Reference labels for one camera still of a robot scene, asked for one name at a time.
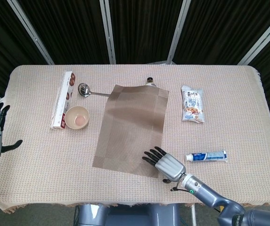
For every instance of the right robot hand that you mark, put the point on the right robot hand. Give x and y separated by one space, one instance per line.
171 166

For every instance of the brown woven placemat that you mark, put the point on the brown woven placemat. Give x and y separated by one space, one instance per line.
130 129

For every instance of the light brown bowl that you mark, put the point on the light brown bowl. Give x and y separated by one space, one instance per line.
77 117

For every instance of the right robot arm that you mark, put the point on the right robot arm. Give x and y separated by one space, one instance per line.
207 190

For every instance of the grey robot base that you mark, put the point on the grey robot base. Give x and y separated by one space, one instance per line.
125 216

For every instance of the beige woven tablecloth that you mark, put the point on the beige woven tablecloth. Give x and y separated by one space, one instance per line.
54 176

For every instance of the white blue toothpaste tube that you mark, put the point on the white blue toothpaste tube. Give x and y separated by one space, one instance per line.
207 156

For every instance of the white table leg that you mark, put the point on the white table leg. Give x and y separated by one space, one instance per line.
193 215

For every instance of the white snack bag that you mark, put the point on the white snack bag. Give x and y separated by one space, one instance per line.
193 103

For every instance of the long white wrap box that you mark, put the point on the long white wrap box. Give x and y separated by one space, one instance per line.
61 99

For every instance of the orange drink bottle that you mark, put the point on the orange drink bottle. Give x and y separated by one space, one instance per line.
150 80

